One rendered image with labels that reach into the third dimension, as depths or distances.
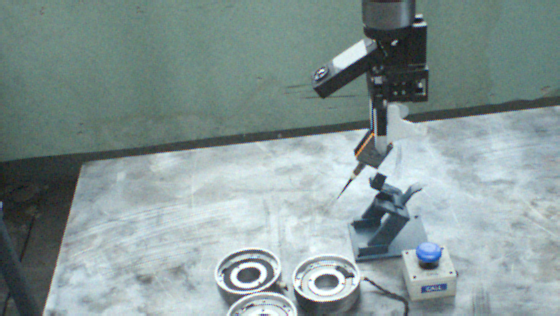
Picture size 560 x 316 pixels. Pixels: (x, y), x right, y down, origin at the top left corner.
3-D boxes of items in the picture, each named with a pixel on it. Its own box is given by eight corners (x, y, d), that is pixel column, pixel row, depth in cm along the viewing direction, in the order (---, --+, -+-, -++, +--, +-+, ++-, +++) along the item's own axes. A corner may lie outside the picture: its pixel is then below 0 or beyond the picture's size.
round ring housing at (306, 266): (305, 327, 114) (302, 308, 112) (287, 282, 122) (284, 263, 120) (370, 309, 116) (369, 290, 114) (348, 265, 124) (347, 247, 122)
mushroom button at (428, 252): (418, 282, 117) (418, 258, 114) (413, 265, 120) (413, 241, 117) (444, 279, 117) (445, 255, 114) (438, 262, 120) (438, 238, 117)
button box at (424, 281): (411, 302, 117) (411, 279, 114) (402, 271, 122) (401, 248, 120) (463, 296, 117) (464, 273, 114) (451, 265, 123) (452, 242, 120)
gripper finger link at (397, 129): (416, 161, 115) (416, 105, 110) (378, 165, 114) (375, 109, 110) (413, 151, 117) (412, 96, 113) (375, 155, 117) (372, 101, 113)
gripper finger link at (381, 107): (388, 139, 111) (386, 83, 106) (378, 140, 111) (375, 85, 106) (383, 126, 115) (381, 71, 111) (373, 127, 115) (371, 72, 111)
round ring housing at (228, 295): (207, 306, 119) (203, 287, 117) (232, 261, 127) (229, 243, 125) (270, 316, 116) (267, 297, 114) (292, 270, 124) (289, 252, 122)
